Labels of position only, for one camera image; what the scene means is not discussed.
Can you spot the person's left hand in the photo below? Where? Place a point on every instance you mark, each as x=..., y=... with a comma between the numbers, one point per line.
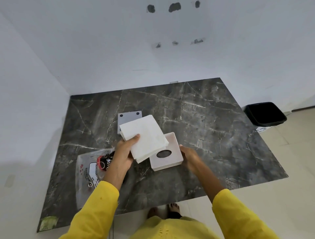
x=121, y=157

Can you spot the person's right hand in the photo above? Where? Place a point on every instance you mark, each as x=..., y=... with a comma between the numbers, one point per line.
x=192, y=158

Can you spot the person's left thumb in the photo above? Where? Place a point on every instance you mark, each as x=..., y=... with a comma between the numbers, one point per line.
x=131, y=140

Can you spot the person's right thumb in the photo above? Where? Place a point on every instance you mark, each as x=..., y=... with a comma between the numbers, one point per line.
x=184, y=149

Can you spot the stack of white tissues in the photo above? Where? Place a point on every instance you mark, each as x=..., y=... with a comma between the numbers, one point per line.
x=145, y=137

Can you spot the white tissue box cover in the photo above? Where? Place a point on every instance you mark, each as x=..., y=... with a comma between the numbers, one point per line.
x=169, y=162

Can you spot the person's right forearm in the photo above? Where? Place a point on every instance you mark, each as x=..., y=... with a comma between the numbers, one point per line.
x=209, y=183

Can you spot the person's left forearm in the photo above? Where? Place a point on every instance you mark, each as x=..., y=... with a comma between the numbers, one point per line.
x=114, y=179

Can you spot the clear printed plastic bag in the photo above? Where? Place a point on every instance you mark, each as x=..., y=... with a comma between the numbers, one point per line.
x=87, y=182

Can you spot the person's right foot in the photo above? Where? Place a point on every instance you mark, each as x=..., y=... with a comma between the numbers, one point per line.
x=174, y=210

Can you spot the person's foot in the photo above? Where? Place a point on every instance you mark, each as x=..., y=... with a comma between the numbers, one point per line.
x=153, y=213
x=174, y=210

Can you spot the person's left foot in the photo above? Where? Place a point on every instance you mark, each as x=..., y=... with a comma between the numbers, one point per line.
x=153, y=213

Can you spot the yellow garment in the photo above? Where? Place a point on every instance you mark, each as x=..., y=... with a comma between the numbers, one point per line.
x=98, y=214

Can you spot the black waste bin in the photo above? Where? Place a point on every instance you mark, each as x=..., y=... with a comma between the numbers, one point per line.
x=265, y=113

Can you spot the green sticker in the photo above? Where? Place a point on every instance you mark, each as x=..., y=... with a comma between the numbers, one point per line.
x=48, y=224

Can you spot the grey tissue box base plate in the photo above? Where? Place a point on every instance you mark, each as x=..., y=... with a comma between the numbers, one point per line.
x=128, y=117

